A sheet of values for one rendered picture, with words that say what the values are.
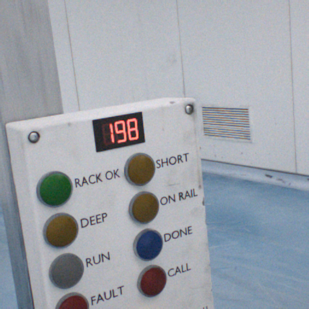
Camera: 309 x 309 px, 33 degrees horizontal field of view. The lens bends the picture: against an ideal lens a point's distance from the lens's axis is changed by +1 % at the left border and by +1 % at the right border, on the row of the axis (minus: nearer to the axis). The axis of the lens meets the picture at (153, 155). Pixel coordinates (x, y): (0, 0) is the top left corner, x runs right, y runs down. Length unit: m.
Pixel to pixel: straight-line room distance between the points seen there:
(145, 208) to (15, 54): 0.18
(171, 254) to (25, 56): 0.23
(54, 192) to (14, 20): 0.16
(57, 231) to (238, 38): 3.81
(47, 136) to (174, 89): 4.39
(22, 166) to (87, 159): 0.05
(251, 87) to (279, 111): 0.32
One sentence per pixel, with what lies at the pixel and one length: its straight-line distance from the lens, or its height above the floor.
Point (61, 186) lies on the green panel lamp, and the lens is 0.43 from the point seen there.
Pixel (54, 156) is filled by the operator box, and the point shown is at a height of 1.06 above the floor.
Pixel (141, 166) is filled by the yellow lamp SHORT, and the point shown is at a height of 1.03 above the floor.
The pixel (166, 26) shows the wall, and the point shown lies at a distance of 4.80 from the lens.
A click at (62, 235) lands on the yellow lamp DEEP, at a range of 0.44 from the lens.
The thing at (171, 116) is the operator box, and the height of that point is 1.07.
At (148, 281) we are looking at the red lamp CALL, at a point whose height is 0.93.
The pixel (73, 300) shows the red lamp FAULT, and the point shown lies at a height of 0.93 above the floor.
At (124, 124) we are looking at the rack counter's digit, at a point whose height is 1.07.
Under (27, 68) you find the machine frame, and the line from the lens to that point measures 0.48.
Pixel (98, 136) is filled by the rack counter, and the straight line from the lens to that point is 0.44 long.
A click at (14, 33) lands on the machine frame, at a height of 1.16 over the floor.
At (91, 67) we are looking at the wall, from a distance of 4.83.
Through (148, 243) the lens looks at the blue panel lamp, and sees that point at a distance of 0.47.
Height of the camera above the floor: 1.14
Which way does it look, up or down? 12 degrees down
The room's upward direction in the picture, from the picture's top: 6 degrees counter-clockwise
